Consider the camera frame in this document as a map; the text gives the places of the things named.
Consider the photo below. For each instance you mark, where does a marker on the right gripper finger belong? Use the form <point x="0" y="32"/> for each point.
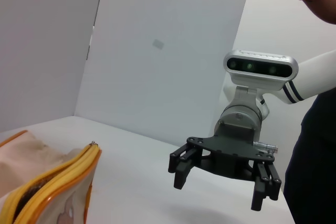
<point x="262" y="187"/>
<point x="181" y="171"/>

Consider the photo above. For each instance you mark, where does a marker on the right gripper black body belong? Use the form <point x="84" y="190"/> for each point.
<point x="231" y="158"/>

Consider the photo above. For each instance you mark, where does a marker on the beige food bag orange trim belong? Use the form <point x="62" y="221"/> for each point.
<point x="26" y="161"/>

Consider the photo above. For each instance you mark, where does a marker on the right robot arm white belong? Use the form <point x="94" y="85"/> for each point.
<point x="315" y="77"/>

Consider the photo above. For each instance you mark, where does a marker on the person's bare forearm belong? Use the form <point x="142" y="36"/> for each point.
<point x="328" y="9"/>

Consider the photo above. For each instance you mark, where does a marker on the person in dark clothes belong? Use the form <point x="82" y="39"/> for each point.
<point x="315" y="169"/>

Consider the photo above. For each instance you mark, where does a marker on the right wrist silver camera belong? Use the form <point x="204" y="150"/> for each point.
<point x="260" y="66"/>

